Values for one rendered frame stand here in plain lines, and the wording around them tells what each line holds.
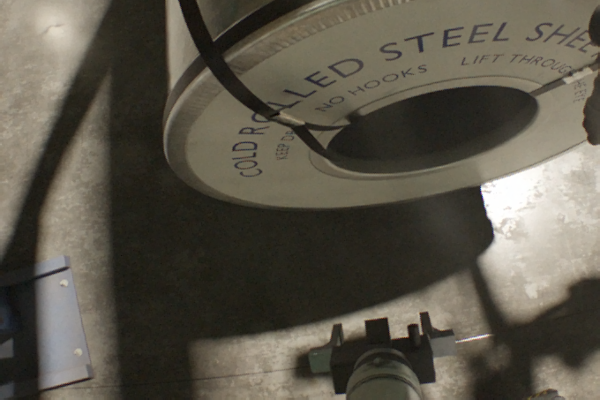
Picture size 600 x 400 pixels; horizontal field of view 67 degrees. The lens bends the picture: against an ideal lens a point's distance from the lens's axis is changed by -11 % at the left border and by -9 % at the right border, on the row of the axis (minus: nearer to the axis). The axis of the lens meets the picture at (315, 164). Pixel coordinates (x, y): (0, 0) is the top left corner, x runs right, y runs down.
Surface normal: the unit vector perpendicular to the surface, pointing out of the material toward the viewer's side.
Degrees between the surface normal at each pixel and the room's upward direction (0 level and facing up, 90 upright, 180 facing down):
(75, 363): 0
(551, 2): 90
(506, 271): 0
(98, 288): 0
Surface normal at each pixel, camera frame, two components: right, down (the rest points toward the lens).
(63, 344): -0.06, -0.33
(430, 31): 0.14, 0.93
